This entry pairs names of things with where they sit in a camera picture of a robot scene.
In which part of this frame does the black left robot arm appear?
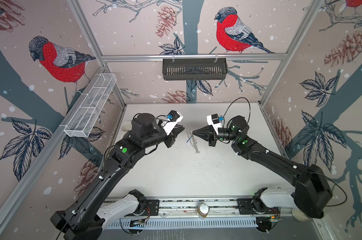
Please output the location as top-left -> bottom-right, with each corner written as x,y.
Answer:
50,111 -> 185,240

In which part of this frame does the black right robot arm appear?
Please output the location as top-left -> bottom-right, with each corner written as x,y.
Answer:
192,115 -> 333,219

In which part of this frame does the white ceramic mug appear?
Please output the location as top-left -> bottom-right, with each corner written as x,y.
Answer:
121,121 -> 132,132

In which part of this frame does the tape roll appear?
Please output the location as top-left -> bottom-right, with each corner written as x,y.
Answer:
291,209 -> 311,222

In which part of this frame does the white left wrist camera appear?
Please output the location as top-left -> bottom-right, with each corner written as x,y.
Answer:
161,110 -> 183,136

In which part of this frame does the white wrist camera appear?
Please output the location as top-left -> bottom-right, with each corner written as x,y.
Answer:
207,114 -> 224,135
161,110 -> 183,136

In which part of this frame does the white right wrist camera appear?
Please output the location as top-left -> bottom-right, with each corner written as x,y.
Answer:
207,114 -> 224,135

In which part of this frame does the black slotted wall basket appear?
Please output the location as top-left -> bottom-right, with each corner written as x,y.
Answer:
163,58 -> 228,81

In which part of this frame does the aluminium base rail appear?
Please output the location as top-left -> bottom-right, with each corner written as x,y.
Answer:
138,196 -> 292,218

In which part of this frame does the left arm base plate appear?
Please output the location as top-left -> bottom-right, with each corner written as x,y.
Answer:
129,200 -> 160,217

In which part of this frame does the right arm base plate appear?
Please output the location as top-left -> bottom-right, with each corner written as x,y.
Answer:
236,199 -> 280,215

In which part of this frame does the white wire mesh basket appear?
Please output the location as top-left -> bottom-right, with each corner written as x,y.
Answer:
64,73 -> 117,138

